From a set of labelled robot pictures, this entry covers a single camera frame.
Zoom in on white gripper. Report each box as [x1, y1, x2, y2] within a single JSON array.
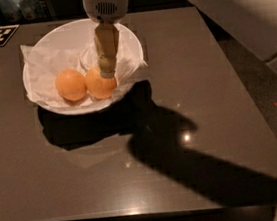
[[83, 0, 129, 79]]

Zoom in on orange fruit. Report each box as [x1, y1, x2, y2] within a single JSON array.
[[55, 69, 87, 102], [85, 66, 117, 100]]

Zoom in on white bowl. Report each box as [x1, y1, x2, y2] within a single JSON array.
[[15, 12, 151, 122]]

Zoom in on white crumpled paper liner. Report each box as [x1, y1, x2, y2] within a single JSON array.
[[18, 22, 153, 114]]

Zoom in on bottles in dark background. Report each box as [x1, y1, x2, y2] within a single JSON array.
[[0, 0, 50, 23]]

